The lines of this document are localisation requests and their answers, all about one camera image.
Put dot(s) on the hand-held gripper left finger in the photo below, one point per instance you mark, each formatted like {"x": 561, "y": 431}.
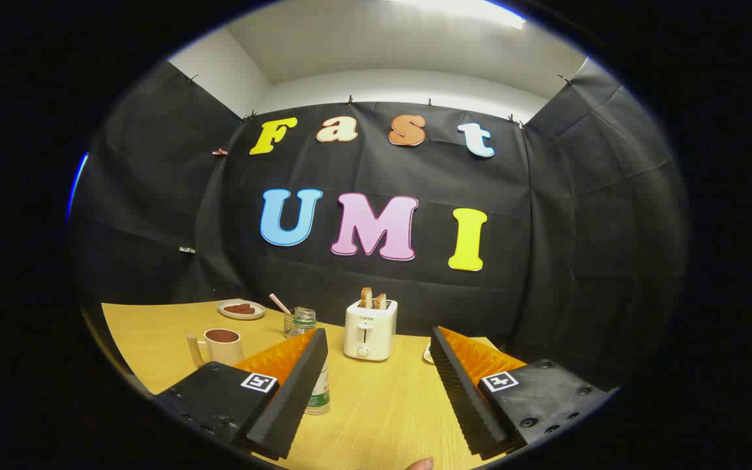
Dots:
{"x": 288, "y": 398}

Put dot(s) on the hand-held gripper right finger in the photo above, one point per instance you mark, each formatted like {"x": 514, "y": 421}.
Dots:
{"x": 464, "y": 398}

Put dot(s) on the clear plastic juice bottle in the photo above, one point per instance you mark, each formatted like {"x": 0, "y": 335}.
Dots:
{"x": 320, "y": 397}

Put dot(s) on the white divided dish with grains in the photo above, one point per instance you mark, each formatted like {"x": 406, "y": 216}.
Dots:
{"x": 427, "y": 354}

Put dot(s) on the wooden table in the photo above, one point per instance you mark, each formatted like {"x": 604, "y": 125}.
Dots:
{"x": 382, "y": 405}

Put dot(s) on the brown sausage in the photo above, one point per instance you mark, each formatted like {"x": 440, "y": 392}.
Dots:
{"x": 244, "y": 310}
{"x": 235, "y": 307}

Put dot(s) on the small white plate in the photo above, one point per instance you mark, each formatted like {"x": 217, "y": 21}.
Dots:
{"x": 227, "y": 314}

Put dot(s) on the white toaster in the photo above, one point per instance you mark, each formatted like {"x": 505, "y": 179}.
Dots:
{"x": 369, "y": 333}

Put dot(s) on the toasted bread slice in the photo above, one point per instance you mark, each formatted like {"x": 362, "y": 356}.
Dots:
{"x": 380, "y": 301}
{"x": 366, "y": 297}

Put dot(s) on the black backdrop cloth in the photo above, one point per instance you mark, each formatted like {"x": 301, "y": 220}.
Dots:
{"x": 376, "y": 281}

